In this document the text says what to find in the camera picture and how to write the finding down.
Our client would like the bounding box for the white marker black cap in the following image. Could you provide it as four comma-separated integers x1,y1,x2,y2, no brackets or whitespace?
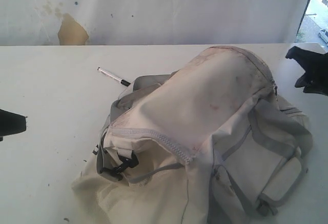
97,67,131,87

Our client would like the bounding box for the white backpack with grey straps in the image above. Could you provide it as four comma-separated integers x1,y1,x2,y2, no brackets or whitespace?
72,46,313,223

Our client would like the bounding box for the white parked car outside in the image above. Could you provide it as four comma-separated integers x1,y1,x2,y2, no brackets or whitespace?
318,29,328,45

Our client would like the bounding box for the black plastic strap buckle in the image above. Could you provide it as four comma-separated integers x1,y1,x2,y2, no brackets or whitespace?
96,153,139,182

